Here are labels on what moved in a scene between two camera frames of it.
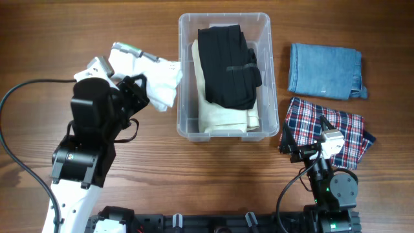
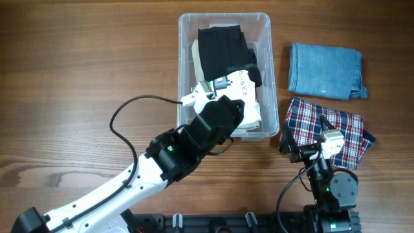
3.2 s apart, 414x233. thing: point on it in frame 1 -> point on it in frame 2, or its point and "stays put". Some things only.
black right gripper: x=289 y=145 stays put
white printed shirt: x=162 y=78 -> x=242 y=88
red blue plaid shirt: x=304 y=123 stays put
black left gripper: x=138 y=94 -> x=239 y=112
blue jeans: x=326 y=71 stays put
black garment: x=229 y=67 stays put
